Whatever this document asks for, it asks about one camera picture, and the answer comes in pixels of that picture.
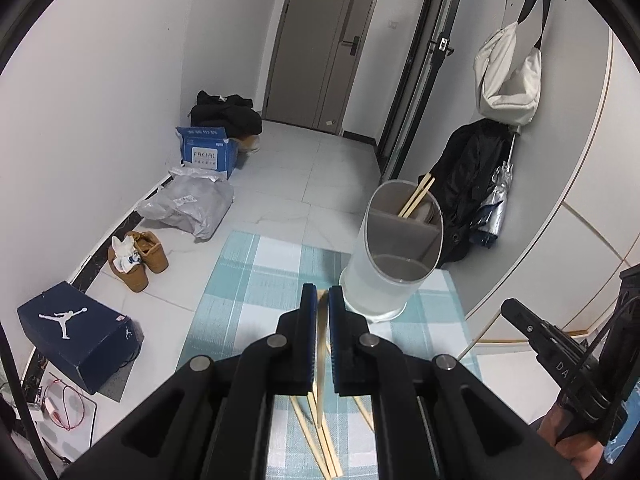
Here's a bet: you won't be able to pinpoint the teal checked tablecloth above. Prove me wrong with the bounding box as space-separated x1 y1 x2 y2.
175 230 483 480

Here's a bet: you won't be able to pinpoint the dark blue shoe box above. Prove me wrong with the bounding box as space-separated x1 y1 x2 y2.
16 280 146 395

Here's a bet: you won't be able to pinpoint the black hanging jacket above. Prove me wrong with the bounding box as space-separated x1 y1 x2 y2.
431 119 521 263

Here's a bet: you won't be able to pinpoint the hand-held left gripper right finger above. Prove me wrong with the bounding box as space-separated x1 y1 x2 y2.
327 285 583 480

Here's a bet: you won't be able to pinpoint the white translucent utensil holder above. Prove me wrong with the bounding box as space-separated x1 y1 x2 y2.
340 178 445 323

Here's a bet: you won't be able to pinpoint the person's right hand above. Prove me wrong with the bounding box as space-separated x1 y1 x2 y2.
537 401 606 480

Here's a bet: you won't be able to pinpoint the group of wooden chopsticks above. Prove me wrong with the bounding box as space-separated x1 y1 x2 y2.
290 392 376 478

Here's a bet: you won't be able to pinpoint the red cable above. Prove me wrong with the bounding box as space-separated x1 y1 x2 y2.
45 375 101 433

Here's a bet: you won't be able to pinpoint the white plastic mailer bag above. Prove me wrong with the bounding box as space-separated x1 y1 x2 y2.
169 166 227 184

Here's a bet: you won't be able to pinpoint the grey plastic mailer bag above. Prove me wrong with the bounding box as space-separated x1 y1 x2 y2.
136 177 236 241

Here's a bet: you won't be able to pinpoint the pile of black clothes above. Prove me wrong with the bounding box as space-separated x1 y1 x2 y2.
189 90 263 137

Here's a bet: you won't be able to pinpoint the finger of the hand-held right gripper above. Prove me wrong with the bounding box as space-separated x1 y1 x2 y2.
501 298 592 362

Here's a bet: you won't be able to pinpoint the grey door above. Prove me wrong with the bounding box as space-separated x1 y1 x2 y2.
262 0 388 136

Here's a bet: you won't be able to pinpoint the tan wooden chopstick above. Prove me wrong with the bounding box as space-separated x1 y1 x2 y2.
314 287 331 429
397 174 428 217
404 176 435 219

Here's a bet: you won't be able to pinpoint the black framed glass door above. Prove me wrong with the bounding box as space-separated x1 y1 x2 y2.
375 0 468 183

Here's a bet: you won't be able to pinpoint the white socks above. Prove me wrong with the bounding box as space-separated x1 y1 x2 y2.
111 236 143 275

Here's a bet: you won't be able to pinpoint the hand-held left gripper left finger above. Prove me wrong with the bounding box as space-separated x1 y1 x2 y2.
60 282 318 480

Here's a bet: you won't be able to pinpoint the blue cardboard box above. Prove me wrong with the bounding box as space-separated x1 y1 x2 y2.
175 126 240 181

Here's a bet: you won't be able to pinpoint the white charger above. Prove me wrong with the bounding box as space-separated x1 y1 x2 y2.
27 400 58 423

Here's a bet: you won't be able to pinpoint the silver folding umbrella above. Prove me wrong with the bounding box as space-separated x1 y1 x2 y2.
472 127 523 248

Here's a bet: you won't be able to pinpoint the white shoulder bag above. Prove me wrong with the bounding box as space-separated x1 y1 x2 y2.
474 0 556 128

